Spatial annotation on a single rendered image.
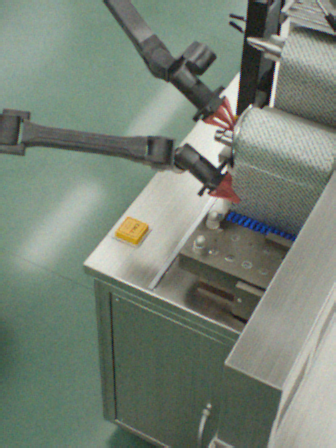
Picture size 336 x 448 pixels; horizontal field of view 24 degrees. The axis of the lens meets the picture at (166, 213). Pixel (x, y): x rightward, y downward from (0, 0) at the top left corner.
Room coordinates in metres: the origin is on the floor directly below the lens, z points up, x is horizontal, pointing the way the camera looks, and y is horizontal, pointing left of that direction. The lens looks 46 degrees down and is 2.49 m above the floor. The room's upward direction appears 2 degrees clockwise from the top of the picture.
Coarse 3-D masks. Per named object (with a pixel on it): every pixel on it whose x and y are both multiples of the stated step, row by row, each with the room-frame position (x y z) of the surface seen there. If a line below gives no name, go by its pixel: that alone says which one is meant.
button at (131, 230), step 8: (128, 216) 1.49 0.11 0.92; (120, 224) 1.46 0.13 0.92; (128, 224) 1.46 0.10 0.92; (136, 224) 1.46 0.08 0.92; (144, 224) 1.46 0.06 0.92; (120, 232) 1.43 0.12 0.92; (128, 232) 1.43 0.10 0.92; (136, 232) 1.43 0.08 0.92; (144, 232) 1.44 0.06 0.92; (128, 240) 1.42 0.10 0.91; (136, 240) 1.41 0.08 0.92
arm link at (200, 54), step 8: (192, 48) 1.63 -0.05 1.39; (200, 48) 1.62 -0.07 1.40; (208, 48) 1.62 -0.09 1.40; (160, 56) 1.59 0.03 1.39; (168, 56) 1.59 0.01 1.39; (184, 56) 1.61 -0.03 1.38; (192, 56) 1.60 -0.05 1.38; (200, 56) 1.60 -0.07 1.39; (208, 56) 1.61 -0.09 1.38; (160, 64) 1.57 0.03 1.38; (168, 64) 1.57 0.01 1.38; (176, 64) 1.60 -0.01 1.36; (200, 64) 1.59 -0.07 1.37; (208, 64) 1.60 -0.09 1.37; (168, 72) 1.57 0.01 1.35; (200, 72) 1.59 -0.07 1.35; (168, 80) 1.59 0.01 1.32
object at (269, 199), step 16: (240, 176) 1.42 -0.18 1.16; (256, 176) 1.40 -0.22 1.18; (272, 176) 1.38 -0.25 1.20; (240, 192) 1.41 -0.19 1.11; (256, 192) 1.40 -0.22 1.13; (272, 192) 1.38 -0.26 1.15; (288, 192) 1.36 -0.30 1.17; (304, 192) 1.34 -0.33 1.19; (320, 192) 1.32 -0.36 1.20; (240, 208) 1.41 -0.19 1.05; (256, 208) 1.39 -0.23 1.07; (272, 208) 1.37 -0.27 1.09; (288, 208) 1.36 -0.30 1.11; (304, 208) 1.34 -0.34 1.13; (272, 224) 1.37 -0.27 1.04; (288, 224) 1.35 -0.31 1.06
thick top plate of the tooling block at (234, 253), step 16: (224, 224) 1.37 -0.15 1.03; (192, 240) 1.31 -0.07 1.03; (208, 240) 1.32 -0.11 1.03; (224, 240) 1.32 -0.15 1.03; (240, 240) 1.32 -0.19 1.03; (256, 240) 1.32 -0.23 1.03; (192, 256) 1.26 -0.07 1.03; (208, 256) 1.26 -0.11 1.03; (224, 256) 1.26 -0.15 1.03; (240, 256) 1.27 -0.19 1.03; (256, 256) 1.27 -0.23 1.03; (272, 256) 1.27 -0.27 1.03; (192, 272) 1.25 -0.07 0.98; (208, 272) 1.23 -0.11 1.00; (224, 272) 1.22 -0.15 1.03; (240, 272) 1.21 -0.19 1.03; (256, 272) 1.22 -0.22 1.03; (272, 272) 1.22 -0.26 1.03
